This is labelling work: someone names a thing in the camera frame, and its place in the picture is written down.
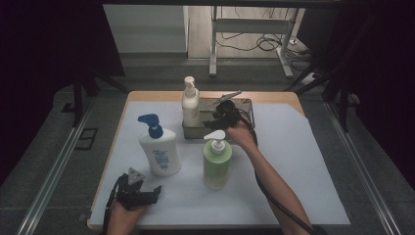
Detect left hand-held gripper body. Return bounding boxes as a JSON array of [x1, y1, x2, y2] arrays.
[[115, 166, 159, 211]]

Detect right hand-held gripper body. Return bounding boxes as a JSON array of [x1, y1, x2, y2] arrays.
[[212, 90, 244, 130]]

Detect metal mesh basket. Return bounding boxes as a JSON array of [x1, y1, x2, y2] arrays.
[[181, 96, 256, 142]]

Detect cream pump bottle orange label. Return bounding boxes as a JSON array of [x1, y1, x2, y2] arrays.
[[181, 75, 201, 128]]

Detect green bottle with white pump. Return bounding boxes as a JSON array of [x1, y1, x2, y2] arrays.
[[203, 129, 234, 191]]

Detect white bottle with blue pump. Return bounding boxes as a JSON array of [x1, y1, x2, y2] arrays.
[[137, 113, 182, 178]]

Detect person's right hand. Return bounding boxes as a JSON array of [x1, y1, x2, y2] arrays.
[[224, 117, 258, 150]]

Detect white power strip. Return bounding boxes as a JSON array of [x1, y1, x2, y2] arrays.
[[300, 72, 319, 87]]

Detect pale blue table mat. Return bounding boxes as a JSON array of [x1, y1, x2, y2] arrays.
[[88, 100, 351, 228]]

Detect black stand legs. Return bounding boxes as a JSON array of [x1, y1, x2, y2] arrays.
[[71, 70, 129, 128], [283, 63, 350, 133]]

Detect white board panel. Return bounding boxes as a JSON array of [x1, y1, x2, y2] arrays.
[[103, 4, 190, 54]]

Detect dark curtain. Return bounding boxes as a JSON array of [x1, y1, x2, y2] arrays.
[[0, 0, 125, 185], [297, 0, 415, 192]]

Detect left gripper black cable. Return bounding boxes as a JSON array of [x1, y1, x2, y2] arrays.
[[102, 173, 127, 235]]

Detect aluminium rail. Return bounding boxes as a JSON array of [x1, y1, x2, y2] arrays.
[[15, 97, 96, 235], [324, 101, 403, 235]]

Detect black floor cables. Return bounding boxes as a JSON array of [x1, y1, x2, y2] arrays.
[[216, 6, 315, 71]]

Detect white metal desk frame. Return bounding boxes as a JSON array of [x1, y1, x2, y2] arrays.
[[208, 5, 295, 79]]

